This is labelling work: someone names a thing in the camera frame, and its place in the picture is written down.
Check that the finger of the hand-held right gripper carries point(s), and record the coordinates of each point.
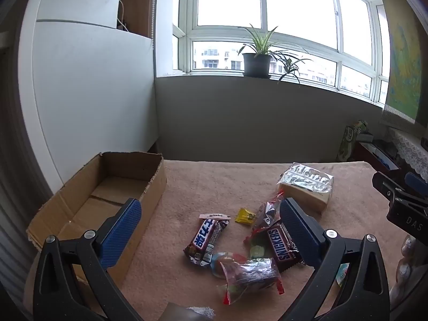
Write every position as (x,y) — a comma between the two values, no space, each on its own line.
(416,180)
(384,184)

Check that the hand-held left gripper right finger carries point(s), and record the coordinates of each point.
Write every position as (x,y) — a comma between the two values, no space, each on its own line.
(297,230)

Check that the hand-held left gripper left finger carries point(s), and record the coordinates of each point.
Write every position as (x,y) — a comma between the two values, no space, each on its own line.
(122,234)

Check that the brown chocolate bar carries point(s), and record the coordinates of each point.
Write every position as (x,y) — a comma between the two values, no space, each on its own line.
(282,249)

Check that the green candy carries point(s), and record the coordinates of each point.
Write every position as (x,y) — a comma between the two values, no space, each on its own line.
(257,251)

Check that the cardboard box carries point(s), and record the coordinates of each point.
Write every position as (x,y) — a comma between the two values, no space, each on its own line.
(110,187)

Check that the clear red packet dark plums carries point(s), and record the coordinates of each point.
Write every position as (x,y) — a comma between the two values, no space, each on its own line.
(250,274)

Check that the chocolate bar with blue label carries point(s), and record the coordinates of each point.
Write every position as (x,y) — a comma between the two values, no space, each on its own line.
(204,240)

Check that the blue rimmed jelly cup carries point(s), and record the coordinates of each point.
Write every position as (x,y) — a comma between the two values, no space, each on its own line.
(220,261)

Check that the person's right hand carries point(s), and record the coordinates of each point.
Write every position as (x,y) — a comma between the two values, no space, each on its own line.
(406,254)

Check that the blue and white box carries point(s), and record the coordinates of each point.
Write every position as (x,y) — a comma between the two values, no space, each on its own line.
(384,156)

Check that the white lace cloth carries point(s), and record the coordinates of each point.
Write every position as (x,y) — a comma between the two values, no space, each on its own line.
(411,147)

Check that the dark wooden side table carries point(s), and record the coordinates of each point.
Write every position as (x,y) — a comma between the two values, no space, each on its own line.
(364,155)

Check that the clear red packet dark rings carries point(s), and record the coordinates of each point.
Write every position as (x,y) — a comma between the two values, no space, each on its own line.
(267,210)

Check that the cake in clear wrapper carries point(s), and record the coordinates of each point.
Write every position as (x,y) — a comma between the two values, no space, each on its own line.
(306,187)

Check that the small yellow candy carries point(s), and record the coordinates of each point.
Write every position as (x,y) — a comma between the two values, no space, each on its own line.
(245,216)

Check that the green printed bag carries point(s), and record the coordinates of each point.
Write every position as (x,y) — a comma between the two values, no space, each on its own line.
(347,140)

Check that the pink wrapped candy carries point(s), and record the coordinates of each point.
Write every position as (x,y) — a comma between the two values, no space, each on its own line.
(215,216)

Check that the pink blanket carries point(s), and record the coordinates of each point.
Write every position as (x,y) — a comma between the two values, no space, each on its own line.
(217,187)

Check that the grey plastic packet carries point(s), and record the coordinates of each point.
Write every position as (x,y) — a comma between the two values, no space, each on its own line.
(187,311)

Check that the white louvered door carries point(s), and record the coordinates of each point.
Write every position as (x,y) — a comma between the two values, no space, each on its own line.
(13,227)

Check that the white cabinet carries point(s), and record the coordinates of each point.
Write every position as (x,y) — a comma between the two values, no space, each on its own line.
(93,90)

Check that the potted spider plant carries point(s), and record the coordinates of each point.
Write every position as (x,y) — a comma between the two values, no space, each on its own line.
(256,65)

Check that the white framed window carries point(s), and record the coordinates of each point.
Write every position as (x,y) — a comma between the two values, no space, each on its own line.
(301,6)

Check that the wooden shelf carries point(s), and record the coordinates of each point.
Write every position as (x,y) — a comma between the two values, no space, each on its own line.
(137,3)

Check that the wall poster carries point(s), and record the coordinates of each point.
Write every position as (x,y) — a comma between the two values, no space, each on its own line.
(404,57)

